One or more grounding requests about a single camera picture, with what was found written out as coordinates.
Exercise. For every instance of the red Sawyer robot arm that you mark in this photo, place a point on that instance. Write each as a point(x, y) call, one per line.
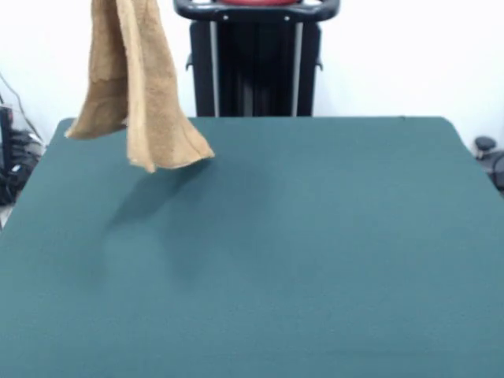
point(256, 1)

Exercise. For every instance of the black office chair base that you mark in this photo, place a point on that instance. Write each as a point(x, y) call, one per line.
point(488, 153)

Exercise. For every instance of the tan terry towel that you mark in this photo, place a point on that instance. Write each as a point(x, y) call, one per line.
point(153, 98)

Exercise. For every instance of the dark green table cloth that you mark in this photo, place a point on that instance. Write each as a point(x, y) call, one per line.
point(275, 275)

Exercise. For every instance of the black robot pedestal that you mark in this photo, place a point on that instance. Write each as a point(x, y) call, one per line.
point(256, 71)

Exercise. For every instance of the black equipment stack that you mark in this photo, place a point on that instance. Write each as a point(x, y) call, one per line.
point(8, 157)

